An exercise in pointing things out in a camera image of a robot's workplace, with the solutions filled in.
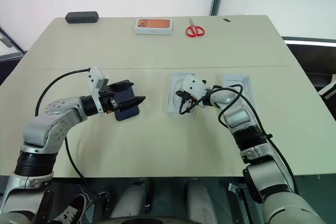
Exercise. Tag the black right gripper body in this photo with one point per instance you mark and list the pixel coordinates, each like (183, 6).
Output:
(187, 97)

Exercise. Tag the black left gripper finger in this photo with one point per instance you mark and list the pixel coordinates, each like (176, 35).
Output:
(123, 85)
(132, 102)

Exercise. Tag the black side desk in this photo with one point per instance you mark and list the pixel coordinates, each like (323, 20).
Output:
(312, 56)

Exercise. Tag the phone box with orange print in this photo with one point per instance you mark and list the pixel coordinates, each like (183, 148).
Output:
(155, 26)

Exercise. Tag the grey metal frame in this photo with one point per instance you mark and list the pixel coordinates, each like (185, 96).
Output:
(10, 43)

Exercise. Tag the black and white sneaker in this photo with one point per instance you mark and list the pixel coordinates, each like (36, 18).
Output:
(71, 211)

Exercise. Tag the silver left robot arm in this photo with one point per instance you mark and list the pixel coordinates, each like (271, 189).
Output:
(39, 129)

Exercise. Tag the dark grey oblong case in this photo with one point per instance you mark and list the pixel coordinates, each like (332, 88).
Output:
(82, 17)

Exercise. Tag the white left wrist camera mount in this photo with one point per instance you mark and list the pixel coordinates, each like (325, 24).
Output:
(95, 77)

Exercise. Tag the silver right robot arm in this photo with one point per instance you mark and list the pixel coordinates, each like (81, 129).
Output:
(273, 176)

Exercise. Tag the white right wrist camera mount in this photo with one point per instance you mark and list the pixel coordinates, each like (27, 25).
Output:
(193, 83)

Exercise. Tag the white phone box base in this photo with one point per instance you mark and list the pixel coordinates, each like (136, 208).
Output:
(173, 103)

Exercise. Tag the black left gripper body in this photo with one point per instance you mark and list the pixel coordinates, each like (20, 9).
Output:
(107, 100)

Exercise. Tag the white phone box lid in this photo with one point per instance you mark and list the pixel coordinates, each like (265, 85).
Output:
(237, 79)

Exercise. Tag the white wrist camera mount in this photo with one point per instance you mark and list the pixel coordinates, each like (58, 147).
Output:
(193, 83)
(95, 77)

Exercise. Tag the white angled object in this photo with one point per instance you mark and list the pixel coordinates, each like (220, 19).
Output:
(328, 89)

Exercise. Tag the silver metal bracket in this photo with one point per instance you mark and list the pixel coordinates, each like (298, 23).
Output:
(234, 188)

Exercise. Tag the dark blue smartphone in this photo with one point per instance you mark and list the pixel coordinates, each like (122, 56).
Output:
(126, 116)

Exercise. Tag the small black clip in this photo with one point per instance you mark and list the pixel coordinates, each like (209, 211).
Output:
(226, 20)

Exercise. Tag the white rounded leg shell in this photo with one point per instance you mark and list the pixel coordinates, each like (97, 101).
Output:
(200, 200)
(131, 200)

